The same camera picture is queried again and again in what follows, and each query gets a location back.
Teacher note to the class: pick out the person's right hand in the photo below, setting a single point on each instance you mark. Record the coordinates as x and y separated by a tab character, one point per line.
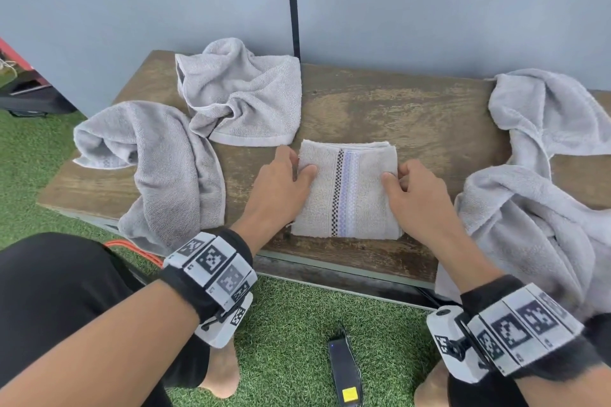
425	211

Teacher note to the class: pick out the person's right forearm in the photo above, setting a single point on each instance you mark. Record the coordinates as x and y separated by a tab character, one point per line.
470	268

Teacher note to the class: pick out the red board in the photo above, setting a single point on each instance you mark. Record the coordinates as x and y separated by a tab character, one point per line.
12	53

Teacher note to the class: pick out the large crumpled grey towel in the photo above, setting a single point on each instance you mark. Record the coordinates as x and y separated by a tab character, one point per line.
534	216

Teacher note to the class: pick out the wrist camera marker band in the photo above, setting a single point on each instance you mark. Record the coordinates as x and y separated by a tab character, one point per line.
515	325
210	261

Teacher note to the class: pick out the person's left thumb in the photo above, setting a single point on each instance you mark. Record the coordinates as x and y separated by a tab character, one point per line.
307	176

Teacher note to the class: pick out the grey striped towel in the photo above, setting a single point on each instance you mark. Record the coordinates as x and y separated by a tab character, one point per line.
363	197

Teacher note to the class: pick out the black pole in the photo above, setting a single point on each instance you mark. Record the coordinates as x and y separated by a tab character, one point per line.
292	1

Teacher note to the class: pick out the person's black trousers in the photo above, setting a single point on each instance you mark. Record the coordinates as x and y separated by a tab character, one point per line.
52	273

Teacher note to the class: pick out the right wrist camera marker band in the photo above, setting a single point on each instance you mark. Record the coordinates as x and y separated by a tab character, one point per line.
515	325

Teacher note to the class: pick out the black case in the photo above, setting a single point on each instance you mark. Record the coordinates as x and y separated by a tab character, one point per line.
33	99

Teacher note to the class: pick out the left wrist camera marker band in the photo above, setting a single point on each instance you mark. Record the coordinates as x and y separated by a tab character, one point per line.
210	261

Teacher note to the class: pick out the person's right thumb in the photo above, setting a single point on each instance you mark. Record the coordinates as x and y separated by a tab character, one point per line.
390	185

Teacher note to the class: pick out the black device with yellow sticker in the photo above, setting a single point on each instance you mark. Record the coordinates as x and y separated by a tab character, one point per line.
344	371

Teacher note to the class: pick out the person's left foot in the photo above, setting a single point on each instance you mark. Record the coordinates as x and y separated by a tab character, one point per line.
222	371

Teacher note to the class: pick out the person's left hand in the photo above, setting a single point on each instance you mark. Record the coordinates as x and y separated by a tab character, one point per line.
273	197

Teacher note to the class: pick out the person's left forearm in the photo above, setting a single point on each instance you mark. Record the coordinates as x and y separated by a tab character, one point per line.
95	349

